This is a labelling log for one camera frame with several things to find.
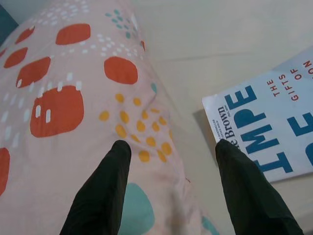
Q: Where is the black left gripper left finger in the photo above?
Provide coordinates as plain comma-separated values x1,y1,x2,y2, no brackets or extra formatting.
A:
60,140,132,235

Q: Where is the pink pillow with orange spots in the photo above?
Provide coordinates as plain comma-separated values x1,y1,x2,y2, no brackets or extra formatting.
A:
0,0,221,235

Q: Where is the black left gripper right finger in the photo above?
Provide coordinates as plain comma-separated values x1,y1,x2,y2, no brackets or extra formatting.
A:
215,140,304,235

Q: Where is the white book with blue letters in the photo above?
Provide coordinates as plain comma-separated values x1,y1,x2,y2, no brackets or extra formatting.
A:
201,45,313,183

